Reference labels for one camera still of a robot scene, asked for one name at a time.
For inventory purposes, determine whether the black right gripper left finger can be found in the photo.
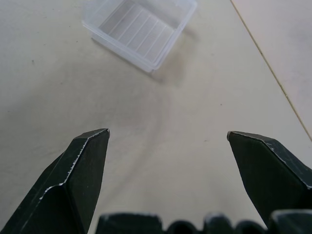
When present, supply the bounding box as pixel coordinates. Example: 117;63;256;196
0;128;111;234

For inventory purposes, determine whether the clear plastic tray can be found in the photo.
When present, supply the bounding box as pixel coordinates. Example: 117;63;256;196
81;0;198;73

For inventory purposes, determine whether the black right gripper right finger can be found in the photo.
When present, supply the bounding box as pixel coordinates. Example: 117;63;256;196
226;131;312;227

